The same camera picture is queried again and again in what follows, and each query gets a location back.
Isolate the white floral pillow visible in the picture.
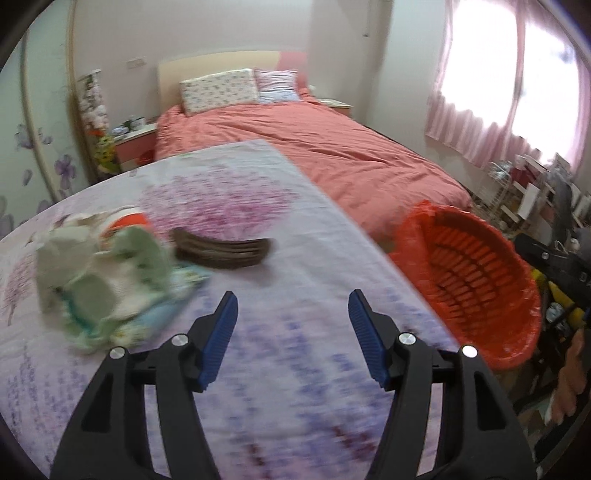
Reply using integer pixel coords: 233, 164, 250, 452
179, 68, 259, 116

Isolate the yellow bottle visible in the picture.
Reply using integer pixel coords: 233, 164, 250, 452
531, 270, 585, 333

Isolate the red plastic bag liner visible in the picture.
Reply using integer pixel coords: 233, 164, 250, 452
390, 200, 542, 372

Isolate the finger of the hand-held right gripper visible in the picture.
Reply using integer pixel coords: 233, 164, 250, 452
513, 233, 591, 287

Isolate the person's right hand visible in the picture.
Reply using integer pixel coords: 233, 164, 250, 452
549, 330, 591, 425

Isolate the pink curtain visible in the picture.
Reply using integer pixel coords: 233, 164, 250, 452
425, 0, 583, 171

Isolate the small orange-red item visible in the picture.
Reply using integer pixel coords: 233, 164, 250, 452
108, 210, 151, 234

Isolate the white wire rack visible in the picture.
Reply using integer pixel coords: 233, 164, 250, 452
480, 159, 522, 227

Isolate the bed with coral duvet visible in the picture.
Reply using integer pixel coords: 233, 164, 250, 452
154, 88, 472, 241

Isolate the orange plastic laundry basket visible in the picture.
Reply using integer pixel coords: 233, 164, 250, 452
390, 200, 542, 372

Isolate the brown striped curved band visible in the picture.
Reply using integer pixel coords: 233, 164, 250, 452
170, 227, 275, 269

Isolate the clear tube of plush toys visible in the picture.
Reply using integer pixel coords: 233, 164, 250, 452
76, 69, 109, 134

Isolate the pink striped pillow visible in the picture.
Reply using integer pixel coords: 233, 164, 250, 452
255, 69, 301, 104

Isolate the light blue printed cloth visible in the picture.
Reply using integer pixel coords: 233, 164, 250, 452
134, 263, 213, 335

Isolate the floral pink purple tablecloth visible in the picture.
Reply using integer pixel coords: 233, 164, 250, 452
0, 138, 462, 480

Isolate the white flat panel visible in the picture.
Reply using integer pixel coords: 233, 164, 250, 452
515, 182, 541, 217

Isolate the yellow plush toy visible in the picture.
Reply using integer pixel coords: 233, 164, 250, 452
93, 134, 116, 174

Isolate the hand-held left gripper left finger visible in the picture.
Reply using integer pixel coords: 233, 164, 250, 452
50, 291, 239, 480

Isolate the wardrobe with purple flower doors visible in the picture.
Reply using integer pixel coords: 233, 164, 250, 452
0, 9, 93, 241

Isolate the pink and white nightstand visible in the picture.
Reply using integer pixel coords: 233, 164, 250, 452
318, 98, 354, 120
113, 124, 158, 172

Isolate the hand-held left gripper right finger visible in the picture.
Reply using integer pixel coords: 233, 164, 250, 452
347, 289, 539, 480

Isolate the cream and pink headboard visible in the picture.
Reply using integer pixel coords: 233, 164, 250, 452
157, 51, 309, 116

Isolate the green cloth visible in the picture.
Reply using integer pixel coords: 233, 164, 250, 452
65, 226, 175, 354

